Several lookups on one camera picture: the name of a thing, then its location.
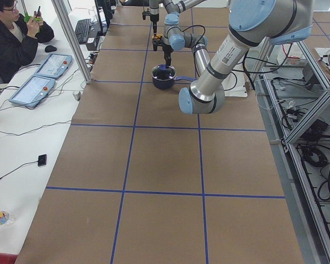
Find red white plastic bottle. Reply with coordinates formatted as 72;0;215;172
0;210;16;226

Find glass pot lid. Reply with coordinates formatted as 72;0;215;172
152;64;176;81

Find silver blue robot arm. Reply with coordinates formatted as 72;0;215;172
142;0;205;34
163;1;314;114

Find small black phone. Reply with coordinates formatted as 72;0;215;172
37;154;47;167

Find aluminium frame post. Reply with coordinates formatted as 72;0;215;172
51;0;92;84

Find lower teach pendant tablet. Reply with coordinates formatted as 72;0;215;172
9;75;56;108

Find dark blue cooking pot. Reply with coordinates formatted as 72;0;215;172
151;64;196;90

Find black computer mouse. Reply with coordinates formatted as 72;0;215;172
45;45;57;53

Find person in black jacket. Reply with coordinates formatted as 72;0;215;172
0;1;54;83

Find aluminium frame rack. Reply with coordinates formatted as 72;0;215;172
255;36;330;263

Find black keyboard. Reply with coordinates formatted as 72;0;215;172
75;19;91;44

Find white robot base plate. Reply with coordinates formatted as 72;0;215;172
222;64;248;97

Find upper teach pendant tablet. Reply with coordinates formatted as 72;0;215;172
35;53;73;80

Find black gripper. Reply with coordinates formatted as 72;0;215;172
162;42;173;66
142;8;158;30

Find yellow toy corn cob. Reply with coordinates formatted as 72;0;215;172
152;35;162;40

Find teach pendant tablet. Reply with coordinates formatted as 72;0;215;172
35;53;73;80
9;75;56;108

